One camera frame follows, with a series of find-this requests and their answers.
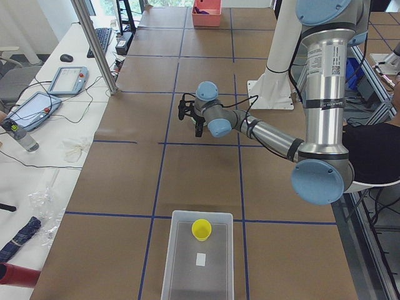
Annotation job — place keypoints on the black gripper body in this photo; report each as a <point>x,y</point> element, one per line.
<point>197,120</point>

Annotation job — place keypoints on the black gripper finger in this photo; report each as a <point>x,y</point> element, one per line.
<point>201,129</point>
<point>197,130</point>

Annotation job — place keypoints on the yellow plastic cup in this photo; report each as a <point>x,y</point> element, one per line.
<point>201,229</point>

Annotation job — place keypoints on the purple microfiber cloth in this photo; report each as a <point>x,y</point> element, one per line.
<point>196,10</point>

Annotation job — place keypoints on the mint green bowl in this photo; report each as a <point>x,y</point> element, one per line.
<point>194,121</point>

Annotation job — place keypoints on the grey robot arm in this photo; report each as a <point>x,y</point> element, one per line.
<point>322,170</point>

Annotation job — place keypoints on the black equipment box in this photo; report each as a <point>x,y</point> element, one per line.
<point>124,43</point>

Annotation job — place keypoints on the pink plastic tray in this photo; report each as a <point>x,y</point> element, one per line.
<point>213,19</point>

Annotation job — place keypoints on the crumpled white tissue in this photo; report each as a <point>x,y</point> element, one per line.
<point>74,148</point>

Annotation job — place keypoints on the black keyboard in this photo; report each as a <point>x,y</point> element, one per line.
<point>104,35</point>

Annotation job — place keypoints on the white label in bin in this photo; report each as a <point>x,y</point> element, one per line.
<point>201,259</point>

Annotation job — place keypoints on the far blue teach pendant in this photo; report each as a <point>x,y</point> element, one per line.
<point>68,81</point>

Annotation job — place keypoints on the blue teach pendant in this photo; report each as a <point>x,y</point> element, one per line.
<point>68,81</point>
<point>34,111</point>

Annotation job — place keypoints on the translucent white plastic bin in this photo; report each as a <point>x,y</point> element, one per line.
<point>199,269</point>

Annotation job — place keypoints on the black computer mouse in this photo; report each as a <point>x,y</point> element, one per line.
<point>66,58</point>

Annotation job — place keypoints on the near blue teach pendant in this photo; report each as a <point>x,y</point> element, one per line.
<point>34,111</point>

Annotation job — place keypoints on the clear plastic bag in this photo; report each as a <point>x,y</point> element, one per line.
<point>45,207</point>

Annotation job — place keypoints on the person in black clothes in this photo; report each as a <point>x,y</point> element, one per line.
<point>374,149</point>

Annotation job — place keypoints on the clear water bottle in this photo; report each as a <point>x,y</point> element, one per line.
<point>20,135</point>

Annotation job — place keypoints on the folded blue umbrella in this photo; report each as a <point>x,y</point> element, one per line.
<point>9,250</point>

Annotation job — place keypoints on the red fire extinguisher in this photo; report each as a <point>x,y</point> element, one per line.
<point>14,275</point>

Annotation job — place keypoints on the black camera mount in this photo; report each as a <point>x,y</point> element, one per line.
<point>185,108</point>

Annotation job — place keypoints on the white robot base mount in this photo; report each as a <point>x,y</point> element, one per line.
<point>273,86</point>

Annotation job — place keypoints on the grey aluminium post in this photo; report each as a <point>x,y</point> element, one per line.
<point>91,36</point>

